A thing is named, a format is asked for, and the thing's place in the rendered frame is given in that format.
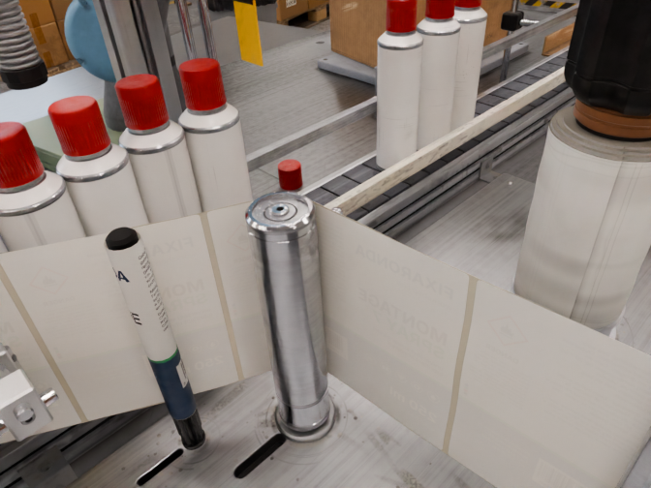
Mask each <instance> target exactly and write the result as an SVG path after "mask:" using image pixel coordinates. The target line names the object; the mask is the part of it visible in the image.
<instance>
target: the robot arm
mask: <svg viewBox="0 0 651 488"><path fill-rule="evenodd" d="M157 3H158V8H159V12H160V16H161V20H162V24H163V28H164V33H165V37H166V42H167V46H168V50H169V55H170V61H171V66H172V70H173V74H174V79H175V83H176V88H177V92H178V96H179V101H180V104H181V108H182V113H183V112H184V110H185V109H186V108H187V107H186V105H185V98H184V93H183V89H182V84H181V79H180V75H179V71H178V70H177V67H176V63H175V58H174V53H173V48H172V44H171V35H170V30H169V26H168V21H167V18H168V12H169V5H170V0H157ZM64 26H65V37H66V41H67V45H68V47H69V49H70V51H71V53H72V54H73V55H74V57H75V58H76V60H77V61H78V62H79V64H80V65H81V66H82V67H83V68H84V69H85V70H86V71H87V72H89V73H90V74H92V75H93V76H96V77H98V78H100V79H103V80H104V81H105V86H104V108H103V114H104V117H105V121H106V124H107V126H108V128H110V129H111V130H114V131H117V132H124V131H125V130H126V128H127V127H126V125H125V120H124V117H123V113H122V110H121V107H120V104H119V101H118V98H117V94H116V91H115V88H114V86H115V83H116V78H115V75H114V72H113V68H112V65H111V63H110V59H109V54H108V50H107V47H106V44H105V40H104V37H103V34H102V30H101V27H100V24H99V20H98V18H97V15H96V11H95V8H94V4H93V1H92V0H73V1H72V3H71V4H70V6H69V7H68V9H67V12H66V15H65V21H64Z"/></svg>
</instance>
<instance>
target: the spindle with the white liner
mask: <svg viewBox="0 0 651 488"><path fill-rule="evenodd" d="M564 77H565V80H566V82H567V83H568V85H569V86H570V87H571V89H572V90H573V93H574V95H575V96H576V100H575V104H574V106H571V107H566V108H563V109H561V110H559V111H558V112H557V113H555V114H554V116H553V117H552V118H551V119H550V121H549V125H548V130H547V136H546V141H545V146H544V150H543V154H542V160H541V163H540V167H539V171H538V176H537V181H536V187H535V192H534V197H533V200H532V204H531V207H530V211H529V215H528V220H527V224H526V230H525V236H524V240H523V243H522V247H521V251H520V255H519V259H518V264H517V269H516V273H515V274H514V276H513V278H512V282H511V292H512V293H514V294H516V295H519V296H521V297H523V298H525V299H528V300H530V301H532V302H535V303H537V304H539V305H541V306H543V307H545V308H547V309H549V310H551V311H553V312H556V313H558V314H560V315H562V316H564V317H566V318H569V319H571V320H574V321H576V322H578V323H580V324H583V325H585V326H587V327H589V328H591V329H593V330H596V331H598V332H600V333H602V334H604V335H606V336H608V337H610V338H612V339H614V340H615V337H616V327H615V326H616V325H617V324H618V323H619V322H620V321H621V319H622V318H623V316H624V313H625V309H626V302H627V300H628V298H629V296H630V294H631V292H632V290H633V287H634V284H635V281H636V277H637V274H638V272H639V269H640V267H641V265H642V263H643V261H644V259H645V257H646V255H647V253H648V250H649V248H650V245H651V0H580V1H579V6H578V10H577V14H576V19H575V23H574V27H573V34H572V38H571V43H570V47H569V51H568V56H567V61H566V65H565V69H564Z"/></svg>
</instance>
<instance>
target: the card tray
mask: <svg viewBox="0 0 651 488"><path fill-rule="evenodd" d="M573 30H574V23H572V24H570V25H568V26H566V27H564V28H562V29H559V30H557V31H555V32H553V33H551V34H549V35H547V36H545V38H544V43H543V48H542V56H547V57H548V56H550V55H552V54H554V53H556V52H558V51H559V50H561V49H563V48H565V47H567V46H569V45H570V43H571V38H572V34H573Z"/></svg>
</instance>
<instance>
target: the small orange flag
mask: <svg viewBox="0 0 651 488"><path fill-rule="evenodd" d="M256 3H257V0H233V5H234V12H235V19H236V26H237V33H238V39H239V45H240V52H241V59H242V60H244V61H247V62H250V63H253V64H256V65H259V66H263V65H264V64H263V57H262V48H261V40H260V32H259V24H258V17H257V9H256Z"/></svg>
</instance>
